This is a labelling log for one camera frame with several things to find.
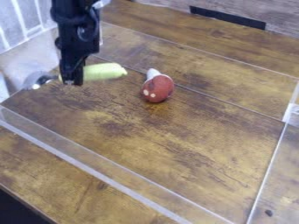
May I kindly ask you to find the clear acrylic right barrier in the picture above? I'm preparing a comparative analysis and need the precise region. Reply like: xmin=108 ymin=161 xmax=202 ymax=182
xmin=246 ymin=82 xmax=299 ymax=224

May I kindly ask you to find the red toy mushroom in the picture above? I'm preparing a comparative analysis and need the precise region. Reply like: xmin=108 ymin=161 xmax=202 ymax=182
xmin=141 ymin=68 xmax=173 ymax=103

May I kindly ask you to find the clear acrylic front barrier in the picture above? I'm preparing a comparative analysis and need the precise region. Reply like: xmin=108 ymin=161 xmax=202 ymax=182
xmin=0 ymin=106 xmax=233 ymax=224

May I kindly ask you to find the black strip on table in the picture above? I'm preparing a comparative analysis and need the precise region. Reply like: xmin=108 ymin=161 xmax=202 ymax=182
xmin=189 ymin=6 xmax=267 ymax=30

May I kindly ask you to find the clear acrylic barrier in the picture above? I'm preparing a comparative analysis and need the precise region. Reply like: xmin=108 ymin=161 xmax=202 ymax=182
xmin=246 ymin=82 xmax=299 ymax=224
xmin=0 ymin=106 xmax=233 ymax=224

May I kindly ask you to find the green handled metal spoon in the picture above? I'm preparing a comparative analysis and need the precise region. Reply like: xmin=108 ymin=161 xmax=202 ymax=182
xmin=20 ymin=62 xmax=128 ymax=91

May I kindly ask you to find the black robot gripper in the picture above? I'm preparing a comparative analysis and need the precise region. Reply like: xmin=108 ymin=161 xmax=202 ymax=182
xmin=50 ymin=0 xmax=98 ymax=86

